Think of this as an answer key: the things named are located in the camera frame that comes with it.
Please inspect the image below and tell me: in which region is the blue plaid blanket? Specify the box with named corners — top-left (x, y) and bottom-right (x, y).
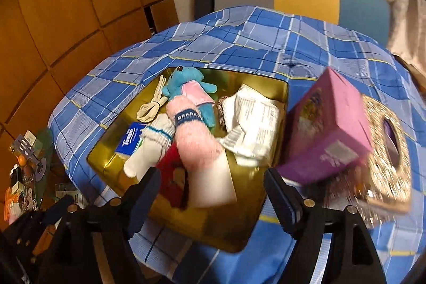
top-left (48, 5), bottom-right (426, 284)

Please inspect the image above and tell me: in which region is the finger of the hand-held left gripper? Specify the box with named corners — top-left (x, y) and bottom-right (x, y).
top-left (45, 195), bottom-right (75, 226)

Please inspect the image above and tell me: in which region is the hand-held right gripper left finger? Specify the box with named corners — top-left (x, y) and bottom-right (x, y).
top-left (40, 167), bottom-right (162, 284)

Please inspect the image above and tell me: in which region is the grey slotted spatula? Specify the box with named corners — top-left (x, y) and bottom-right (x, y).
top-left (10, 134), bottom-right (37, 158)

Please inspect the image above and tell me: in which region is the pink fuzzy sock roll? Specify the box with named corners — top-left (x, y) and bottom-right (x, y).
top-left (166, 94), bottom-right (223, 170)

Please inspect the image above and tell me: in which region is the pink cardboard box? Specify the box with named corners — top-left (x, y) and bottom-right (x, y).
top-left (277, 67), bottom-right (372, 185)

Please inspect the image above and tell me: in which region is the red plush sock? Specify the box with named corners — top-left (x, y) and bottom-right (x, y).
top-left (156, 142), bottom-right (190, 208)

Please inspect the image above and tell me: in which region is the cream knit sock blue stripe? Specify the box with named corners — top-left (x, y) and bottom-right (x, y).
top-left (123, 114), bottom-right (176, 178)

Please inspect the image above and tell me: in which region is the green round tray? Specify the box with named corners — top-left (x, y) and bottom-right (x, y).
top-left (28, 127), bottom-right (55, 205)

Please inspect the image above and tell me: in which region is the white towel roll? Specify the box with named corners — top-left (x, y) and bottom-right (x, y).
top-left (191, 151), bottom-right (237, 208)

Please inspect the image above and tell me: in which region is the gold tin box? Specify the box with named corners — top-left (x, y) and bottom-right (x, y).
top-left (87, 68), bottom-right (289, 253)

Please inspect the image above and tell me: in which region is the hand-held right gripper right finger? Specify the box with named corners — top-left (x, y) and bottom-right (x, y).
top-left (264, 169), bottom-right (387, 284)

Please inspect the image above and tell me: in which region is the wooden wardrobe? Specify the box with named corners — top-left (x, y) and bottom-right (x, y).
top-left (0, 0), bottom-right (180, 231)

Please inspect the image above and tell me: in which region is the white printed packet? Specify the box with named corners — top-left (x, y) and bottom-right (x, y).
top-left (221, 84), bottom-right (283, 151)

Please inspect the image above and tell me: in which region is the blue tissue pack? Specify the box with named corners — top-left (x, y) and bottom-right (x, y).
top-left (116, 122), bottom-right (147, 158)

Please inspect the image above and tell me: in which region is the brown scrunchie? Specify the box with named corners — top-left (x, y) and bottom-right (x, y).
top-left (216, 96), bottom-right (238, 130)

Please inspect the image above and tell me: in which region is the beige stocking bundle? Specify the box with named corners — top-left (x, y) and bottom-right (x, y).
top-left (137, 75), bottom-right (169, 121)

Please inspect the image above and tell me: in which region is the ornate gold tissue box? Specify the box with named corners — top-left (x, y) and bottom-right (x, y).
top-left (328, 94), bottom-right (413, 215)

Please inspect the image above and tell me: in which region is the blue plush toy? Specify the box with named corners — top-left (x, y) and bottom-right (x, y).
top-left (162, 66), bottom-right (218, 129)

